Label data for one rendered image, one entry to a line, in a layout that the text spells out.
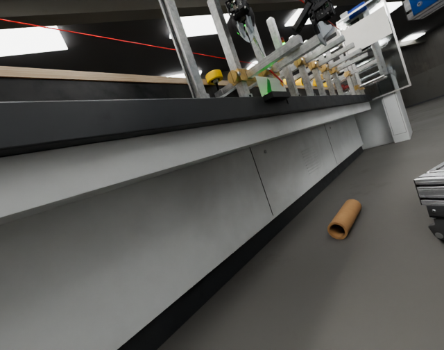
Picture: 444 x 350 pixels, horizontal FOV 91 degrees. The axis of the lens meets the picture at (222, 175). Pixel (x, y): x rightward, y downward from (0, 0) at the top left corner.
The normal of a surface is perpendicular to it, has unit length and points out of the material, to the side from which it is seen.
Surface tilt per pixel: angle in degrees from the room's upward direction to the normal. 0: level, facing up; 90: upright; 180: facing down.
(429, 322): 0
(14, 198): 90
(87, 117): 90
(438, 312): 0
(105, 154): 90
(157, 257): 90
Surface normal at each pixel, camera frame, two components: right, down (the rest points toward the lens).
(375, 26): -0.65, 0.26
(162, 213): 0.68, -0.21
